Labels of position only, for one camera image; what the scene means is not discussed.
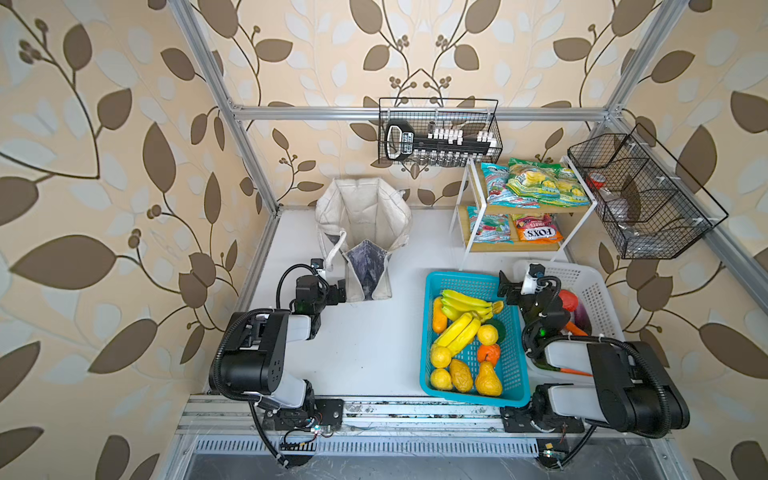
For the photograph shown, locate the yellow lemon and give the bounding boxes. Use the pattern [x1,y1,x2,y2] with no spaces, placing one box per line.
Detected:
[477,324,499,346]
[429,345,453,369]
[429,368,453,391]

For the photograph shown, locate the white canvas grocery bag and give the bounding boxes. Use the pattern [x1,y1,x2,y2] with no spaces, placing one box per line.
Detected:
[315,177,412,303]

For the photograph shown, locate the green yellow tea packet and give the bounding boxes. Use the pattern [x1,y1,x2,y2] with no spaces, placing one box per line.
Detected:
[506,159,560,200]

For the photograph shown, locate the teal candy packet top shelf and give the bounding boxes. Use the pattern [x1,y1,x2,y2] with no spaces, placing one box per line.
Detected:
[480,163,539,209]

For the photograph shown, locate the teal candy packet shelf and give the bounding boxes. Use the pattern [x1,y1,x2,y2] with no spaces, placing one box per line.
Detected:
[480,163,539,209]
[466,206,513,244]

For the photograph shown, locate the yellow banana bunch front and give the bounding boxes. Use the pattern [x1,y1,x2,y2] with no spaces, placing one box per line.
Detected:
[432,312,482,356]

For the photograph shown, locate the yellow banana bunch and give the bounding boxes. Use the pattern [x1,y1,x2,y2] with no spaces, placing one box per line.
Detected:
[432,312,482,356]
[440,290,504,323]

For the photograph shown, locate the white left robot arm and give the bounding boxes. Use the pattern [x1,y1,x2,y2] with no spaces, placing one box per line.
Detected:
[209,258,346,469]

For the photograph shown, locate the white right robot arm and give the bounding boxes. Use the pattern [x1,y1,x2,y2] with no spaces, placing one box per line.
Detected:
[498,262,691,469]

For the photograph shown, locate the orange carrot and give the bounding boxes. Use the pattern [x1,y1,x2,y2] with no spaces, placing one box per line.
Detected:
[564,321,589,337]

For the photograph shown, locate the red tomato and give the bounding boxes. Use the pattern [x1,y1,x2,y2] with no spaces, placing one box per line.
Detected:
[559,290,580,312]

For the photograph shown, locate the green avocado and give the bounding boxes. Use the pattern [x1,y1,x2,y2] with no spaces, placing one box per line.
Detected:
[484,318,507,343]

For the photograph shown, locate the white plastic vegetable basket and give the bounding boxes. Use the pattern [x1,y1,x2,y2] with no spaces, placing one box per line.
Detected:
[512,259,625,384]

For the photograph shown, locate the orange persimmon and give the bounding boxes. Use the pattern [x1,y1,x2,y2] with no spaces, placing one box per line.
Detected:
[476,344,501,367]

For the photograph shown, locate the teal plastic fruit basket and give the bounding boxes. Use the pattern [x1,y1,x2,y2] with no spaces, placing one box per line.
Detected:
[420,272,531,408]

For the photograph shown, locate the orange Fox's candy packet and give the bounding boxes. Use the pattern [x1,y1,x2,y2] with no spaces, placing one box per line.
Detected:
[512,214,563,244]

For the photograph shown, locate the yellow banana bunch back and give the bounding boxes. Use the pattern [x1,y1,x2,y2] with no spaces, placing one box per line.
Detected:
[440,290,504,323]

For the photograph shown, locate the yellow pear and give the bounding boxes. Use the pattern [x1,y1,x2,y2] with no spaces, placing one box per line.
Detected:
[475,361,503,397]

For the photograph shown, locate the teal candy packet lower shelf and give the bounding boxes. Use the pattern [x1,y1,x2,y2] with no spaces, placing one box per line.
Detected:
[466,206,513,244]

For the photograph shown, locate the yellow-brown potato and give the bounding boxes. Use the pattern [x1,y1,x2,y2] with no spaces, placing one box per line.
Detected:
[449,359,474,393]

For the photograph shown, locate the orange carrot-like fruit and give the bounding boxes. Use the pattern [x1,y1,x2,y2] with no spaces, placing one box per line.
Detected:
[431,297,448,334]

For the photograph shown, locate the white wooden two-tier shelf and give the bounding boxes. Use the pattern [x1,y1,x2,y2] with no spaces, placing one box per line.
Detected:
[448,156,598,271]

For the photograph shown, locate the yellow lemon bottom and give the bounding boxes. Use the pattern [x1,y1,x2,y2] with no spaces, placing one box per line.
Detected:
[429,368,453,391]

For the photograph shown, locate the green yellow packet right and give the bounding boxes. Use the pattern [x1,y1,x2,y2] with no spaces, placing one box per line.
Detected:
[555,168,591,207]

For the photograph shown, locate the plastic bottle red cap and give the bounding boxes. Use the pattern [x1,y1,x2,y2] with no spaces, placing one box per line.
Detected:
[587,172,630,230]

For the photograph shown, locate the black keyboard toy in basket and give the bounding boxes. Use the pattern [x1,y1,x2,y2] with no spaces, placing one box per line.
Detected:
[378,119,503,165]

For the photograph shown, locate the black wire basket right wall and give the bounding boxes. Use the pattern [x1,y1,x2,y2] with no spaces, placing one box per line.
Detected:
[568,124,728,260]

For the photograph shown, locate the black wire basket wall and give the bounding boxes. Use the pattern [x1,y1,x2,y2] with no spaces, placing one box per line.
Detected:
[378,96,503,168]
[568,124,728,260]

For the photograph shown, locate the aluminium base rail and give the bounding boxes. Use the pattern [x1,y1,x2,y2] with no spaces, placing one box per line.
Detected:
[173,392,679,460]

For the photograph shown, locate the black wire basket back wall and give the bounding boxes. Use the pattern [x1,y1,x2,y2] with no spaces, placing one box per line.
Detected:
[378,96,503,168]

